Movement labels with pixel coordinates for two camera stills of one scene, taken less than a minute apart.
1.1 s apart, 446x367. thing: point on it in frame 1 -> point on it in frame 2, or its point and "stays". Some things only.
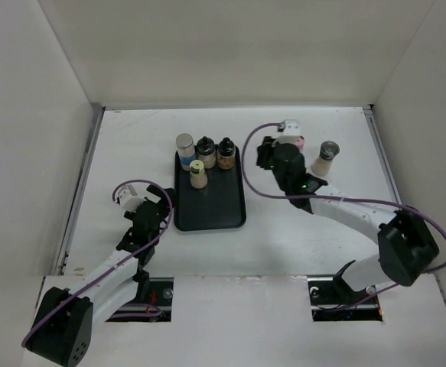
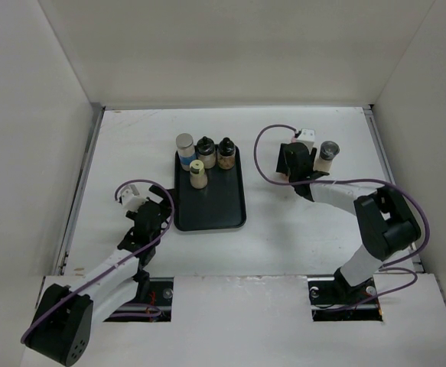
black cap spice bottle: x=226 y=154 stays
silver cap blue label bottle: x=185 y=144 stays
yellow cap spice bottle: x=198 y=177 stays
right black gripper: x=263 y=152 -> x=281 y=164
